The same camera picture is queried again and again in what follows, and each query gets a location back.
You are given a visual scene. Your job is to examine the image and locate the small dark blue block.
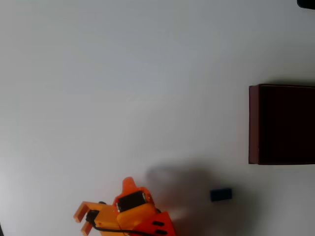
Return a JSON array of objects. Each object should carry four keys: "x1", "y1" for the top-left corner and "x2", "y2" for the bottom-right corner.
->
[{"x1": 210, "y1": 188, "x2": 233, "y2": 203}]

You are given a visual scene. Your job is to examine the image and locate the dark red box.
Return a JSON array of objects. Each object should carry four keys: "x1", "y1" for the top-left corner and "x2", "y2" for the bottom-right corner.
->
[{"x1": 248, "y1": 84, "x2": 315, "y2": 166}]

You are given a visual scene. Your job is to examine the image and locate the black object at table edge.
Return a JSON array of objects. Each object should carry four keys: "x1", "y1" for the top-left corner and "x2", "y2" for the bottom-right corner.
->
[{"x1": 296, "y1": 0, "x2": 315, "y2": 10}]

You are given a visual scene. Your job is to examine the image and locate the orange camera mount bracket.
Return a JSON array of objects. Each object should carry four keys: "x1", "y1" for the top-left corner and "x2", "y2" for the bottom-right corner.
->
[{"x1": 73, "y1": 201, "x2": 120, "y2": 236}]

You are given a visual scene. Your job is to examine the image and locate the black camera cable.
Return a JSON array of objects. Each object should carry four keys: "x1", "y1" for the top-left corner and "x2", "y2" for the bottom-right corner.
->
[{"x1": 86, "y1": 217, "x2": 173, "y2": 236}]

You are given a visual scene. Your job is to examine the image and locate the small black camera module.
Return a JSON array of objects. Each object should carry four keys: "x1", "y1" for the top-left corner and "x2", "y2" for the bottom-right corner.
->
[{"x1": 85, "y1": 209, "x2": 99, "y2": 224}]

